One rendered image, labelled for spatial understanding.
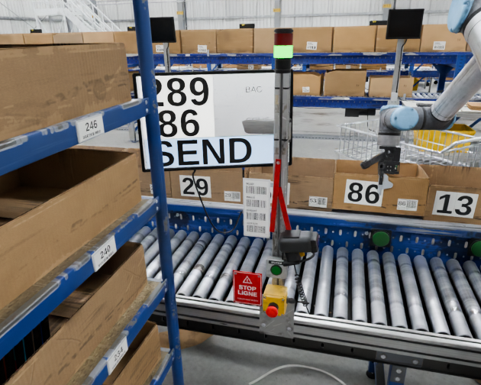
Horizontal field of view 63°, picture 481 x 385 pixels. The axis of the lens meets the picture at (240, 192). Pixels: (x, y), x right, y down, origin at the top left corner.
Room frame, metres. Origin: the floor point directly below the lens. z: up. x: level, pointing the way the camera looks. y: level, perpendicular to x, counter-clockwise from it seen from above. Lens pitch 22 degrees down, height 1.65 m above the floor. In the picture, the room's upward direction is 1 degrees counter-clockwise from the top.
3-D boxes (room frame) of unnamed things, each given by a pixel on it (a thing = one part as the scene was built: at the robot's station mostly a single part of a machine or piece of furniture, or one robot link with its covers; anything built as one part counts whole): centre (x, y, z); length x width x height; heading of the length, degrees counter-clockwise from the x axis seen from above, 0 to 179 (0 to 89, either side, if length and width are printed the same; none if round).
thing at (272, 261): (1.09, -0.11, 0.95); 0.07 x 0.03 x 0.07; 75
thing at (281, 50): (1.13, -0.12, 1.62); 0.05 x 0.05 x 0.06
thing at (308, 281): (1.37, -0.27, 0.72); 0.52 x 0.05 x 0.05; 165
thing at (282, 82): (1.12, -0.12, 1.11); 0.12 x 0.05 x 0.88; 75
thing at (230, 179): (1.94, 0.12, 0.96); 0.39 x 0.29 x 0.17; 75
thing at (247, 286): (1.12, -0.05, 0.85); 0.16 x 0.01 x 0.13; 75
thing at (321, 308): (1.35, -0.33, 0.72); 0.52 x 0.05 x 0.05; 165
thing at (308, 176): (1.84, -0.26, 0.97); 0.39 x 0.29 x 0.17; 75
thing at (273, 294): (1.06, -0.14, 0.84); 0.15 x 0.09 x 0.07; 75
